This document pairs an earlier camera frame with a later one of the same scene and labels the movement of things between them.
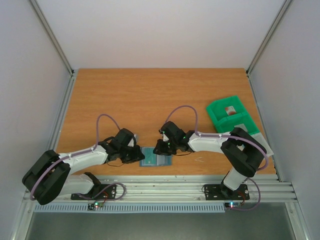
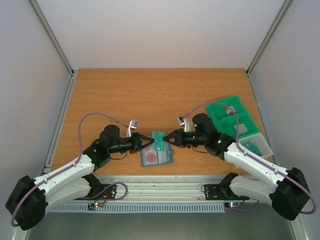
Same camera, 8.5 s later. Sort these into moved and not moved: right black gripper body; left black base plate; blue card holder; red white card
Moved: right black gripper body
Not moved: blue card holder; red white card; left black base plate
